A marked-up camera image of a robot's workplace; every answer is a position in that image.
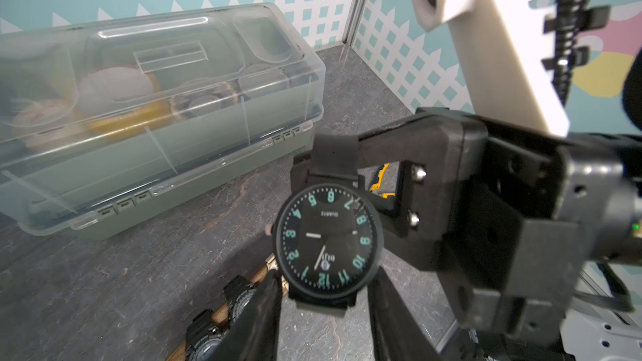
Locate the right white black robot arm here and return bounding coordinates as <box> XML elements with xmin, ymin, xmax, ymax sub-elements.
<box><xmin>359</xmin><ymin>0</ymin><xmax>641</xmax><ymax>360</ymax></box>

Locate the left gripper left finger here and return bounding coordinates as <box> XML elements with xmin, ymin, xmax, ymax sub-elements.
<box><xmin>217</xmin><ymin>270</ymin><xmax>283</xmax><ymax>360</ymax></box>

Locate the large black digital watch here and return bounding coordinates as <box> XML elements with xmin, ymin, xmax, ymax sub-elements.
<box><xmin>223</xmin><ymin>275</ymin><xmax>257</xmax><ymax>326</ymax></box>

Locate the clear plastic storage box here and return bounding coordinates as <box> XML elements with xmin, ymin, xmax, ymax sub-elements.
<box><xmin>1</xmin><ymin>3</ymin><xmax>326</xmax><ymax>240</ymax></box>

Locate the black rugged sport watch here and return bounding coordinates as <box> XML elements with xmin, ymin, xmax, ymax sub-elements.
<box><xmin>185</xmin><ymin>309</ymin><xmax>226</xmax><ymax>361</ymax></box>

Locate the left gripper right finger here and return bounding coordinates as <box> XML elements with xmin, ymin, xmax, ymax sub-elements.
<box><xmin>368</xmin><ymin>267</ymin><xmax>441</xmax><ymax>361</ymax></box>

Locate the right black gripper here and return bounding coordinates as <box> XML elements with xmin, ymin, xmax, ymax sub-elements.
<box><xmin>359</xmin><ymin>109</ymin><xmax>627</xmax><ymax>344</ymax></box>

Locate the wooden watch stand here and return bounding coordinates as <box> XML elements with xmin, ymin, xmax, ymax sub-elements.
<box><xmin>195</xmin><ymin>254</ymin><xmax>278</xmax><ymax>337</ymax></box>

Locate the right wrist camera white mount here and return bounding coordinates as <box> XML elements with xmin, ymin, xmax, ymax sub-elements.
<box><xmin>411</xmin><ymin>0</ymin><xmax>590</xmax><ymax>137</ymax></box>

